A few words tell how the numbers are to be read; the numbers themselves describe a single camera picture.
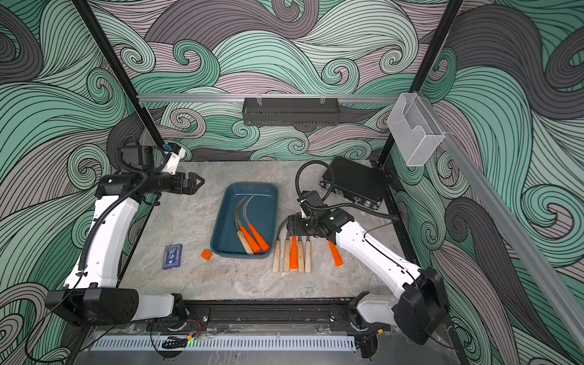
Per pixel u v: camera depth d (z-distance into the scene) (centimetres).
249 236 90
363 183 105
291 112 100
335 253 88
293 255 86
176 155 64
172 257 86
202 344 70
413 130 78
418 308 38
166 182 61
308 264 83
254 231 92
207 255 86
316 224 58
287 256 86
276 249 88
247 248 88
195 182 67
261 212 98
